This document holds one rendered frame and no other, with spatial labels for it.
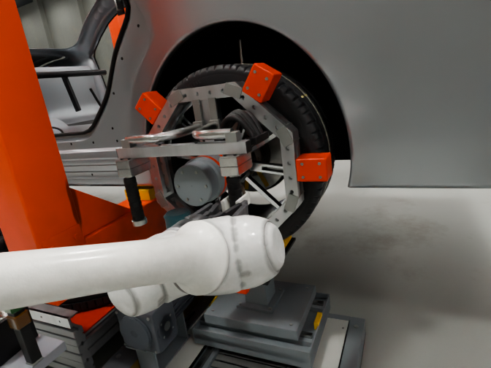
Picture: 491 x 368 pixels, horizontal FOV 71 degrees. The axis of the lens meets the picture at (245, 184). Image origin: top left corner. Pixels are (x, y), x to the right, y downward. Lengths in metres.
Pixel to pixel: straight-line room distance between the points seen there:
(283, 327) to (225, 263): 0.96
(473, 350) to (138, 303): 1.42
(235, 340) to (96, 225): 0.69
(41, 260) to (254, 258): 0.24
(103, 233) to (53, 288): 0.96
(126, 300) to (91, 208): 0.80
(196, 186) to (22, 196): 0.50
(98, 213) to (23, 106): 0.43
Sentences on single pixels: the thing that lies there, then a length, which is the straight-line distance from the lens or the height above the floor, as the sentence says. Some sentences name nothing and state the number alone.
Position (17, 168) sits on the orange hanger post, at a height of 0.97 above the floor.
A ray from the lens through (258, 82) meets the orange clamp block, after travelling 1.02.
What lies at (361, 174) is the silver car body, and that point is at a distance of 1.15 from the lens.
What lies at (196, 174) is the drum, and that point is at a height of 0.89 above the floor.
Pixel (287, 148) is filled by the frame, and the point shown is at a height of 0.91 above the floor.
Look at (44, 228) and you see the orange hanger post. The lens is 1.22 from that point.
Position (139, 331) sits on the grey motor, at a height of 0.34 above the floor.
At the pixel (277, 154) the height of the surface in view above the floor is 0.84.
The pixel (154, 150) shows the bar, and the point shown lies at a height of 0.97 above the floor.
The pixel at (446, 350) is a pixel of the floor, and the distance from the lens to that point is 1.71.
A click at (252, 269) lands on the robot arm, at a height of 0.88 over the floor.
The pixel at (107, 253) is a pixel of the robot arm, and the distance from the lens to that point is 0.41.
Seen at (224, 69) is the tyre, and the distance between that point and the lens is 1.15.
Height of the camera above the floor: 1.12
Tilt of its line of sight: 17 degrees down
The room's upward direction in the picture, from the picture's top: 8 degrees counter-clockwise
